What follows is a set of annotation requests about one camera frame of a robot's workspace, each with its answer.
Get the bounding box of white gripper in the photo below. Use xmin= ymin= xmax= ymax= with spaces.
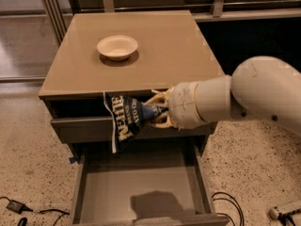
xmin=144 ymin=82 xmax=206 ymax=129

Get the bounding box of blue Kettle chip bag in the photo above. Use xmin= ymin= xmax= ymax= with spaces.
xmin=103 ymin=93 xmax=164 ymax=153

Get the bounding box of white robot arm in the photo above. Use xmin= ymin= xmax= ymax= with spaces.
xmin=146 ymin=56 xmax=301 ymax=136

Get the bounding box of grey drawer cabinet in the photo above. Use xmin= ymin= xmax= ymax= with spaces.
xmin=38 ymin=9 xmax=231 ymax=226

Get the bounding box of closed grey top drawer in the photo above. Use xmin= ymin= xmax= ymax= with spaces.
xmin=51 ymin=116 xmax=217 ymax=144

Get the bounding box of open grey middle drawer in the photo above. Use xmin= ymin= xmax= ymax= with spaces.
xmin=70 ymin=137 xmax=230 ymax=226

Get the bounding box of white paper bowl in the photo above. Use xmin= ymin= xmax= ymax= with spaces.
xmin=97 ymin=35 xmax=138 ymax=61

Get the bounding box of blue tape piece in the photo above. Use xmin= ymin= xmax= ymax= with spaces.
xmin=69 ymin=156 xmax=78 ymax=164

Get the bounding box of white power strip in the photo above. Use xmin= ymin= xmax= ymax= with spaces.
xmin=268 ymin=200 xmax=301 ymax=220

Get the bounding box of black power adapter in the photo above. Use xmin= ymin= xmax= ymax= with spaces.
xmin=7 ymin=200 xmax=32 ymax=214

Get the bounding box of black plug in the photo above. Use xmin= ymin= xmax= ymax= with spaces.
xmin=17 ymin=218 xmax=27 ymax=226

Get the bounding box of black looped cable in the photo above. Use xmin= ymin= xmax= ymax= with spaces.
xmin=211 ymin=191 xmax=246 ymax=226

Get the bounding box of black adapter cable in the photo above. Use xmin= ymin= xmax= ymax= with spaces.
xmin=0 ymin=196 xmax=71 ymax=226

